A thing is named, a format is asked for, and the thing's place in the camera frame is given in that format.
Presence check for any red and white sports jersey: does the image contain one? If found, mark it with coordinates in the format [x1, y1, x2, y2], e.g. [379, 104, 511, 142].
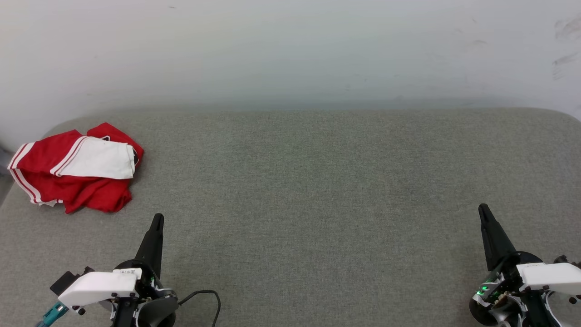
[8, 122, 144, 214]

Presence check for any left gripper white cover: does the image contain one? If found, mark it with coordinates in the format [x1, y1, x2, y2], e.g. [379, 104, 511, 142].
[58, 213, 178, 310]

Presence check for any teal cable connector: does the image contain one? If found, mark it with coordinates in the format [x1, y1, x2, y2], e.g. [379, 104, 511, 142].
[36, 302, 69, 327]

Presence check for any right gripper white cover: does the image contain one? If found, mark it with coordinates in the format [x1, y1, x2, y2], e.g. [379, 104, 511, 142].
[472, 203, 581, 303]

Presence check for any thin black cable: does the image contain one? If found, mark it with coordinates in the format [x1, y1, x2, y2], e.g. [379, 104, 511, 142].
[178, 289, 222, 327]

